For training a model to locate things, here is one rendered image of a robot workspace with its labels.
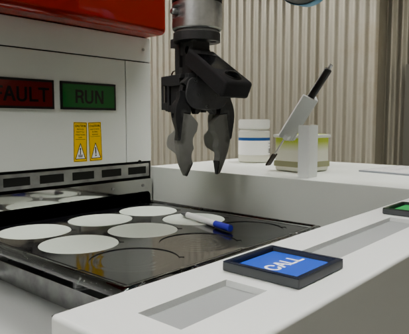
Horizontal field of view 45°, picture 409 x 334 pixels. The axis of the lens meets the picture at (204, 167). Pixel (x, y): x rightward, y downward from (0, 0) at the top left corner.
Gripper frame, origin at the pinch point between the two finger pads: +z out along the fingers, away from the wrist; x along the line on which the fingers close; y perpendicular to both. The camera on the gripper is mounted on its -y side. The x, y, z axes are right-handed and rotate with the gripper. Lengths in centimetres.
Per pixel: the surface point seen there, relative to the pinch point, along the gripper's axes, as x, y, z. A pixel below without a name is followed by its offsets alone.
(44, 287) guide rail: 23.6, 2.2, 15.1
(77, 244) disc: 20.4, -2.5, 8.7
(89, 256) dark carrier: 20.9, -8.8, 8.7
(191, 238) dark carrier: 6.4, -7.1, 8.8
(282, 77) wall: -158, 166, -34
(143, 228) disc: 9.4, 1.6, 8.7
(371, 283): 14.5, -43.1, 3.3
